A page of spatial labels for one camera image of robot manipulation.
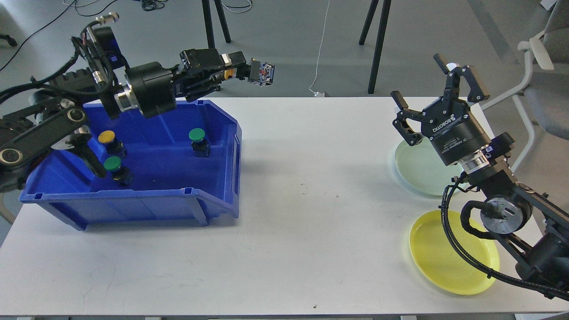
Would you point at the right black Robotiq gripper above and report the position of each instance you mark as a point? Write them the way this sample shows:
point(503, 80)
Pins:
point(448, 122)

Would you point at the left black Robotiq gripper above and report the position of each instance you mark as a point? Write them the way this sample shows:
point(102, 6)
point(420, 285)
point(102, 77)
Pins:
point(152, 89)

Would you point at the yellow push button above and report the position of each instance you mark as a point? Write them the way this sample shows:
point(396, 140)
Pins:
point(113, 146)
point(262, 73)

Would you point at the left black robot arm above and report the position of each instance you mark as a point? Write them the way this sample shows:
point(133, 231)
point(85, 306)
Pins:
point(98, 71)

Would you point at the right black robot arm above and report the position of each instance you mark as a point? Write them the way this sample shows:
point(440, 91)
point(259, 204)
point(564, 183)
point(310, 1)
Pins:
point(531, 228)

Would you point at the pale green plate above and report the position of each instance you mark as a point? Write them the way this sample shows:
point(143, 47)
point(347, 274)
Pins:
point(421, 167)

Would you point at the yellow plate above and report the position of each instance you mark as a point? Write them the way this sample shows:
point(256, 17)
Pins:
point(441, 265)

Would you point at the blue plastic bin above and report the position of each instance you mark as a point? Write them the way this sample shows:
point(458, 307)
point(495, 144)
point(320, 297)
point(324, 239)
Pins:
point(170, 182)

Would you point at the right black tripod legs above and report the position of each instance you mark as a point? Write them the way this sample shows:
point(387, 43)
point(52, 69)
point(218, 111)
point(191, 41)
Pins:
point(378, 48)

